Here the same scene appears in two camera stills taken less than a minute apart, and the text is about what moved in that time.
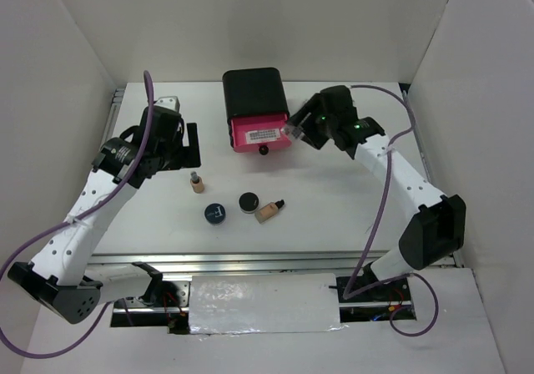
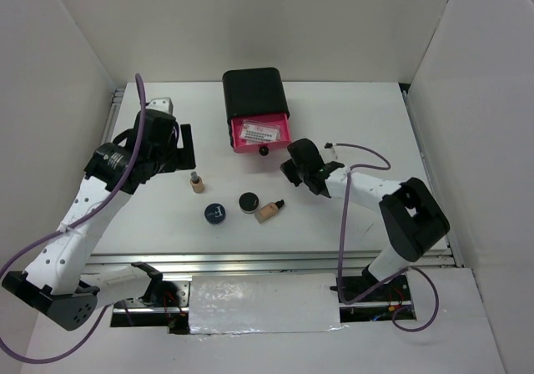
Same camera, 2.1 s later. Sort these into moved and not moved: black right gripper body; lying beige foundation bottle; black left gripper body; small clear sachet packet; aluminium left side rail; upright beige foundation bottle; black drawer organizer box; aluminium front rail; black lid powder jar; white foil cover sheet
Moved: small clear sachet packet; black right gripper body
Not moved: white foil cover sheet; aluminium front rail; upright beige foundation bottle; black lid powder jar; black drawer organizer box; aluminium left side rail; lying beige foundation bottle; black left gripper body
